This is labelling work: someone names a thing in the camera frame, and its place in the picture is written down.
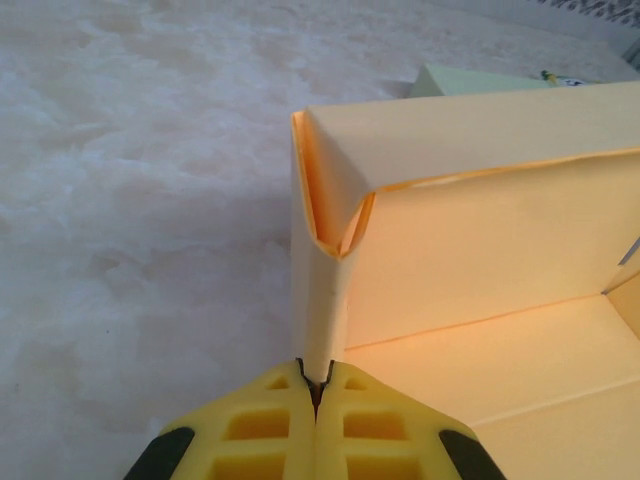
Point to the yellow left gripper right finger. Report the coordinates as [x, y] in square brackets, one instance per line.
[332, 450]

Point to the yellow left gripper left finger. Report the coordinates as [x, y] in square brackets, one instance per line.
[300, 450]

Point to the orange paper box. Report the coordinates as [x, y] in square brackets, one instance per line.
[475, 250]

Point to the green paper box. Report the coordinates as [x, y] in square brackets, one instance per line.
[475, 82]

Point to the yellow green candy packet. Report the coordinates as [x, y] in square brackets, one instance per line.
[562, 79]

